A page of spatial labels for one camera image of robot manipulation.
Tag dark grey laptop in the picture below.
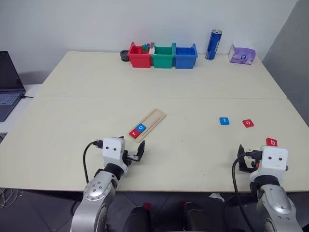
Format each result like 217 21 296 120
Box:
0 51 27 123

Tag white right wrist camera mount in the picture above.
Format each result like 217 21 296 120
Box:
261 145 289 175

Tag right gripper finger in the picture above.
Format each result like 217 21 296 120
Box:
237 144 248 170

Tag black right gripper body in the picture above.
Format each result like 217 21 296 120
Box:
239 158 263 173

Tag black tape roll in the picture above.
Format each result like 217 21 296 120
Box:
119 49 130 63

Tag red plastic bin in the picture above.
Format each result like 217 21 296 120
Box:
127 42 154 69

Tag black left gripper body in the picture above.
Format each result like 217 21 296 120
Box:
123 149 141 168

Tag green plastic bin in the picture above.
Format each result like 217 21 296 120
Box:
151 43 176 69

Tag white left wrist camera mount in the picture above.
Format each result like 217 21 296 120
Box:
101 137 126 168

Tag white crumpled paper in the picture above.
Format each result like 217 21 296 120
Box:
209 192 225 202

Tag wooden letter tray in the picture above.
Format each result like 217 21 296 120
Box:
127 108 168 143

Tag blue drink can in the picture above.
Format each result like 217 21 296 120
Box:
205 29 223 60

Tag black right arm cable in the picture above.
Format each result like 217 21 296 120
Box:
222 149 263 232

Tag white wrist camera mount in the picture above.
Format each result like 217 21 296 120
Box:
101 137 126 168
261 145 289 175

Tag blue plastic bin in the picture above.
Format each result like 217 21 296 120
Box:
173 43 198 70

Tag purple tissue pack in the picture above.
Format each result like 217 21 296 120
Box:
229 43 256 65

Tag dark rounded shape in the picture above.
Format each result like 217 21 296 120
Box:
123 206 152 232

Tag loose floor cables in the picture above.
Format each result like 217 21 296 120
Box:
0 188 19 209

